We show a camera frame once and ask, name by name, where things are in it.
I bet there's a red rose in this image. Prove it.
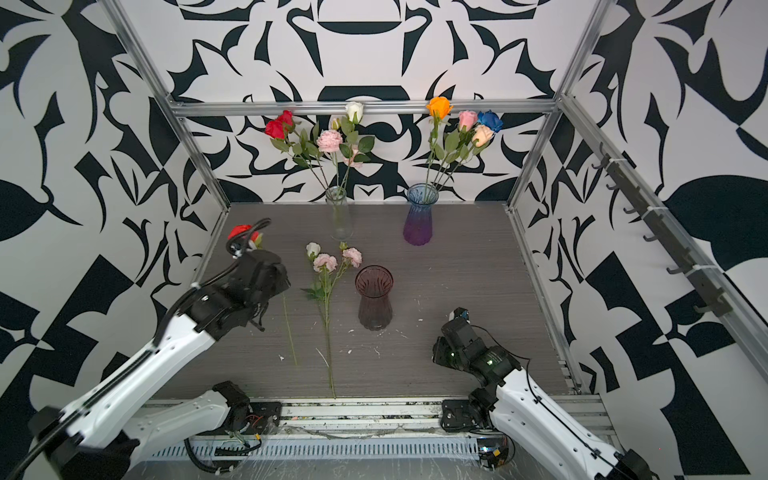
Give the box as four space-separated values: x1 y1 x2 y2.
227 224 299 366

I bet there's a small pink carnation stem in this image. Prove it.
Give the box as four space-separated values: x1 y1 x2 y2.
303 241 363 398

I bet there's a clear glass vase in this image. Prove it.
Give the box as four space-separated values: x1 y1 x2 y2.
325 186 353 241

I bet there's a smoky pink glass vase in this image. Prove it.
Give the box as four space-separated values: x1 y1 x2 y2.
355 265 394 331

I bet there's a purple blue glass vase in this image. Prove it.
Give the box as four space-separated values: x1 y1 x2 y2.
403 183 439 246

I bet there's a red rose stem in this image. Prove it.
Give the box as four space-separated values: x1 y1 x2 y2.
265 110 330 190

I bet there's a pink peony flower stem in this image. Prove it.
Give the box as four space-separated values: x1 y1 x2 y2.
315 117 344 187

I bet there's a peach rose stem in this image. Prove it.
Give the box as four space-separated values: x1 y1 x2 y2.
438 124 496 189

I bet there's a blue rose stem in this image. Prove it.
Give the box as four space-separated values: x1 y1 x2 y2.
443 109 505 187

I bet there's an orange rose stem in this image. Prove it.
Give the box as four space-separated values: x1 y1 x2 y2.
426 96 453 189

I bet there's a small white rose stem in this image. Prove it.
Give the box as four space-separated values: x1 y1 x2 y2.
305 242 322 261

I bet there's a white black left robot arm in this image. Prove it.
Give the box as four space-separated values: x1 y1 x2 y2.
9 249 290 479

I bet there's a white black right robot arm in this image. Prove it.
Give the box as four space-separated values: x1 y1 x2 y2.
432 308 656 479

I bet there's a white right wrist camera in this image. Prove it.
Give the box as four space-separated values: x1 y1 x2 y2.
449 307 470 323

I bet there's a black corrugated cable hose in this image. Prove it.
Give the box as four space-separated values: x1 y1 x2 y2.
0 217 272 480

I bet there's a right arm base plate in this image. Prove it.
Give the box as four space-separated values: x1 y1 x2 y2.
439 398 527 437

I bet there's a white slotted cable duct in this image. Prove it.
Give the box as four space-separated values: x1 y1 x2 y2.
122 437 481 462

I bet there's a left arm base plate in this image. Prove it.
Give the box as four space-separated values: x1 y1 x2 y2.
240 401 283 435

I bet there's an aluminium front rail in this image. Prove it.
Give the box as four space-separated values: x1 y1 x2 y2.
104 395 616 442

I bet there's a black wall hook rack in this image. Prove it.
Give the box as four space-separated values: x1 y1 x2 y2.
594 142 734 317

